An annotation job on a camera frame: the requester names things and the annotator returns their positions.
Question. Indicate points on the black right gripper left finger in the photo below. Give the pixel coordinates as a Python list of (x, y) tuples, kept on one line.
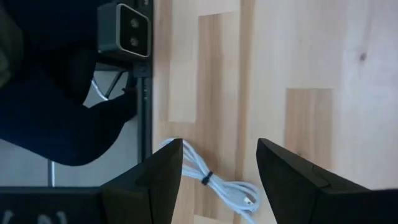
[(146, 193)]

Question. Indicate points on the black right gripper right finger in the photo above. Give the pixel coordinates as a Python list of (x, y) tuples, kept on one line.
[(304, 196)]

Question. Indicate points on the person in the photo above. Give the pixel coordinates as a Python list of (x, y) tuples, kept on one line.
[(46, 124)]

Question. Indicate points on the black aluminium table frame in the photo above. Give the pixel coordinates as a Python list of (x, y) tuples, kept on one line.
[(145, 109)]

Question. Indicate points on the grey stereo camera box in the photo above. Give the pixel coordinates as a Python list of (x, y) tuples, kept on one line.
[(133, 31)]

